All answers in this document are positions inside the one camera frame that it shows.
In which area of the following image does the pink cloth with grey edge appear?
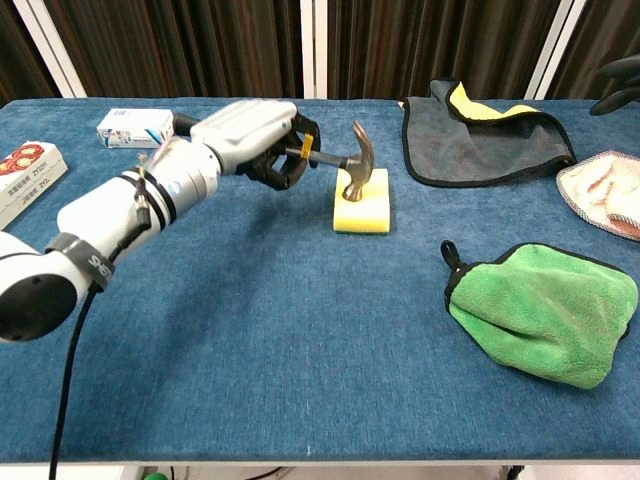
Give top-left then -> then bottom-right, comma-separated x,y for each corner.
555,150 -> 640,243

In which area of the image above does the yellow sponge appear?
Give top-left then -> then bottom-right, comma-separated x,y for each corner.
333,168 -> 392,235

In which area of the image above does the white frame post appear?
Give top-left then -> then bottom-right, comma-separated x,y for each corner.
299,0 -> 329,100
12,0 -> 89,99
524,0 -> 589,100

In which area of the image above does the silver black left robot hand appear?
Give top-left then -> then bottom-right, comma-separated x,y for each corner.
172,99 -> 321,192

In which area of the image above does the long white box, red print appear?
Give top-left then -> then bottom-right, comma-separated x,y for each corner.
0,141 -> 69,231

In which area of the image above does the claw hammer with black handle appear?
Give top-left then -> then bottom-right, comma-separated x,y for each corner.
284,119 -> 376,204

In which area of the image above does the small white blue box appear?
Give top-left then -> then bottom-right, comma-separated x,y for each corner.
96,107 -> 175,150

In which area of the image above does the grey cloth with yellow lining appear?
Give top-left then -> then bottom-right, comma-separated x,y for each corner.
398,78 -> 578,189

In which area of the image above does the blue table mat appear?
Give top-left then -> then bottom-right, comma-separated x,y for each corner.
0,97 -> 640,464

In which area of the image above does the dark pleated curtain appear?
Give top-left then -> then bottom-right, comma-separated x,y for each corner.
0,0 -> 640,109

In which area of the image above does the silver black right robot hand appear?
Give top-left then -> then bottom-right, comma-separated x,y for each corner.
589,54 -> 640,117

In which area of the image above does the green microfibre cloth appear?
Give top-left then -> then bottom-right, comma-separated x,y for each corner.
439,240 -> 639,390

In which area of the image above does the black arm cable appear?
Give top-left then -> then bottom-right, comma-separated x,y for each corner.
47,289 -> 97,480

